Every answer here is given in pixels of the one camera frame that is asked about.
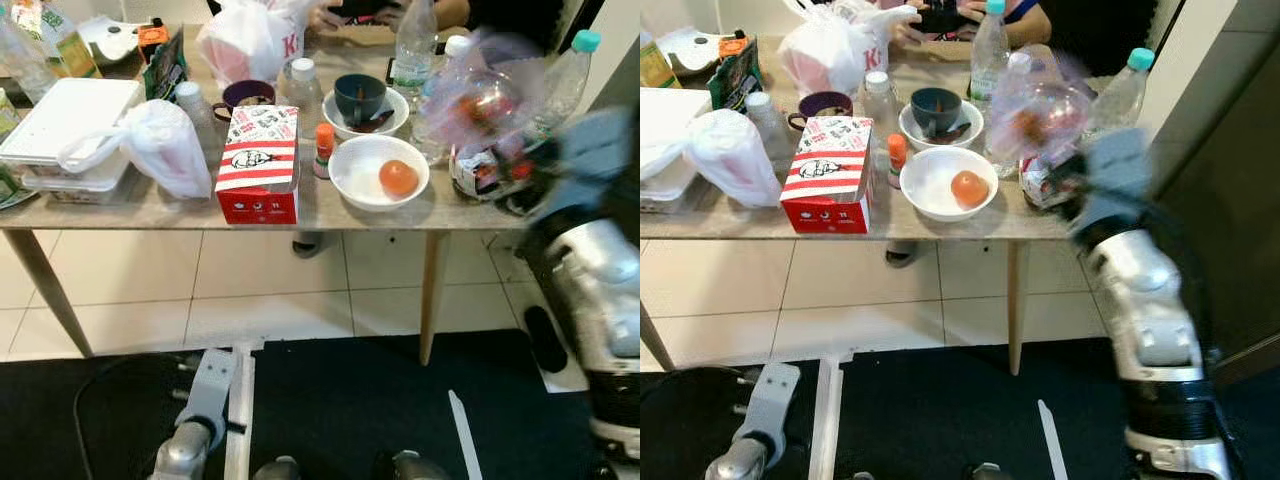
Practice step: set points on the orange juice carton green label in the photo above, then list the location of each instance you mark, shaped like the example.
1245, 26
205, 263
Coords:
68, 45
658, 68

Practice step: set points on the dark teal cup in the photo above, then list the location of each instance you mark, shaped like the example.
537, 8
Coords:
358, 98
935, 110

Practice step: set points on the black kitchen floor mat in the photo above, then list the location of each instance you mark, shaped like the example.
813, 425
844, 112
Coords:
930, 430
350, 420

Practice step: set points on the dark green snack packet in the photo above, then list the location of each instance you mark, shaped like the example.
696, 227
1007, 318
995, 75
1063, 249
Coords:
735, 80
165, 70

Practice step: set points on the purple mug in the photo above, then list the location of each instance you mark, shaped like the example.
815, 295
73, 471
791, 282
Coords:
245, 95
820, 107

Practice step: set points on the grey robot left leg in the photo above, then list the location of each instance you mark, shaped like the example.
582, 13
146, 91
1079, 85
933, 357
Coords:
275, 468

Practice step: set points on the small tied white plastic bag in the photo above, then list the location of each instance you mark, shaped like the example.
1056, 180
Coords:
165, 150
740, 160

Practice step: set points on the large white bag red print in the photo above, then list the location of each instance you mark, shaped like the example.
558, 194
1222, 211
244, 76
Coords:
250, 45
840, 55

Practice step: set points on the red white striped food box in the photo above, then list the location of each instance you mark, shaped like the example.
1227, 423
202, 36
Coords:
258, 165
828, 175

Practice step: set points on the orange carrot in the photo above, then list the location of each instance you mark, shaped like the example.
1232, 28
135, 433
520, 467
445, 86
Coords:
1030, 125
480, 108

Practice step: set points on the small orange box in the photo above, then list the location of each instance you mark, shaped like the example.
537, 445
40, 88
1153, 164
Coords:
152, 36
733, 47

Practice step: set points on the round orange fruit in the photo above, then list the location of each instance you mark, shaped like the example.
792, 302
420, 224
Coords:
970, 189
399, 178

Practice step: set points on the tiny bottle orange cap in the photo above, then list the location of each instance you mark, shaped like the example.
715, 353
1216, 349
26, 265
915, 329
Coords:
896, 160
324, 150

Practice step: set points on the grey robot leg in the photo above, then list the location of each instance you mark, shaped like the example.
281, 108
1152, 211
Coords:
275, 468
415, 466
985, 472

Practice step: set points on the white round lid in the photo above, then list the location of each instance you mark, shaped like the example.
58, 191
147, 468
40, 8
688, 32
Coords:
105, 40
695, 50

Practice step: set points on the grey robot right leg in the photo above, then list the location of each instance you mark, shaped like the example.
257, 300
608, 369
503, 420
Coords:
415, 466
985, 472

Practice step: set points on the clear bottle teal cap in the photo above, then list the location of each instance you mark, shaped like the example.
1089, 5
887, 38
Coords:
1120, 95
570, 85

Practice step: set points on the clear pink measuring jug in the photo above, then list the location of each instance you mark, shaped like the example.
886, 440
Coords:
1040, 110
485, 95

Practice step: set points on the white ceramic bowl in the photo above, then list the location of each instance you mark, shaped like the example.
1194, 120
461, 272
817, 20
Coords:
970, 125
395, 115
925, 185
355, 175

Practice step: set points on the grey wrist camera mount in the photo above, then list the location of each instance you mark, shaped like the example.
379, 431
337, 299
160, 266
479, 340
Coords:
595, 150
1115, 175
210, 390
770, 405

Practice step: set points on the person left forearm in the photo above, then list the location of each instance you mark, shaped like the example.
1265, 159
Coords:
452, 12
1030, 20

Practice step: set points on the person right hand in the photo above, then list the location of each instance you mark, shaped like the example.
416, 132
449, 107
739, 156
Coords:
907, 28
325, 18

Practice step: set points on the labelled clear water bottle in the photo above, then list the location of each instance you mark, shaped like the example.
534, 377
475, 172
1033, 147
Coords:
415, 50
990, 55

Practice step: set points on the white styrofoam box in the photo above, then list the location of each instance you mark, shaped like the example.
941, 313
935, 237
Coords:
670, 120
70, 120

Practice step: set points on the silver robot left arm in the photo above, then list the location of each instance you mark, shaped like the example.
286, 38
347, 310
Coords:
180, 460
735, 465

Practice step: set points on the clear bottle white cap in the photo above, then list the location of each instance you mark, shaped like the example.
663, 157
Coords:
305, 95
195, 110
455, 47
880, 110
1018, 62
765, 120

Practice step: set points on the clear plastic food container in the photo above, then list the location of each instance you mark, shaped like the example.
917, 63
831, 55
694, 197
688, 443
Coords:
70, 182

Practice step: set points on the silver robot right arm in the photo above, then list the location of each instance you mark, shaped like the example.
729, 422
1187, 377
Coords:
590, 280
1150, 300

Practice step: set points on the person left hand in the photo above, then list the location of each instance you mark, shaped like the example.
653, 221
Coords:
975, 12

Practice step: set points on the white red printed packet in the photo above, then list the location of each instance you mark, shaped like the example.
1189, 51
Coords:
485, 172
1045, 182

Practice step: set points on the wide white floor strip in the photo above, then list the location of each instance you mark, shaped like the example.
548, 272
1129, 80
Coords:
828, 430
243, 420

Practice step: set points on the black phone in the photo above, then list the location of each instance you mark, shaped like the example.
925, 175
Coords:
940, 15

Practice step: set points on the narrow white tape strip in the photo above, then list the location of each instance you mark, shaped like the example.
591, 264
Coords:
465, 440
1053, 445

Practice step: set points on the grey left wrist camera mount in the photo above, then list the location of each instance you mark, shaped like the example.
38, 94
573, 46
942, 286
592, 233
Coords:
210, 390
770, 405

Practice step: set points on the person in dark clothes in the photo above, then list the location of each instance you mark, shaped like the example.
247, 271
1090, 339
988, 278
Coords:
510, 20
1110, 30

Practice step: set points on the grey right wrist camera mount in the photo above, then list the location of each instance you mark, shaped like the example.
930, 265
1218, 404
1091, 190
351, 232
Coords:
1115, 175
595, 150

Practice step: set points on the grey steel fridge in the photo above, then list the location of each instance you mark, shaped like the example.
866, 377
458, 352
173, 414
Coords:
1230, 200

